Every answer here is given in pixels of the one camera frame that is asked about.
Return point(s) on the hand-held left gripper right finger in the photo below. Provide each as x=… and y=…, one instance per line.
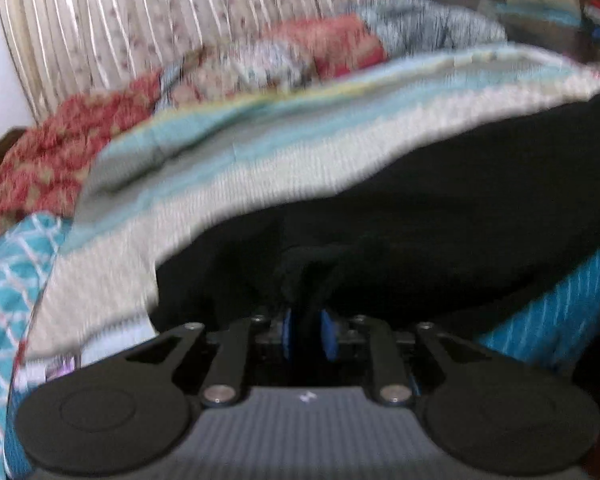
x=328, y=335

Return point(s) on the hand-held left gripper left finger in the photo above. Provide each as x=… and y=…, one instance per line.
x=286, y=332

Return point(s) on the black pants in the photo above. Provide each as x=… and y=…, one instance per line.
x=430, y=210

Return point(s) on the striped cream and teal blanket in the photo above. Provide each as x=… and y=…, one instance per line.
x=260, y=160

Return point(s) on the teal striped cloth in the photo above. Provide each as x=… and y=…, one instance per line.
x=555, y=310

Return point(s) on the teal checked cloth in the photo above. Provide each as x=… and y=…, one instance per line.
x=10, y=285

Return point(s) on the red patterned quilt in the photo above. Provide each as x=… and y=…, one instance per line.
x=55, y=155

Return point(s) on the grey patterned cloth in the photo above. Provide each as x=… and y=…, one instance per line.
x=430, y=25

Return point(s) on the floral striped curtain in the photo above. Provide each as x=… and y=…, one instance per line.
x=155, y=20

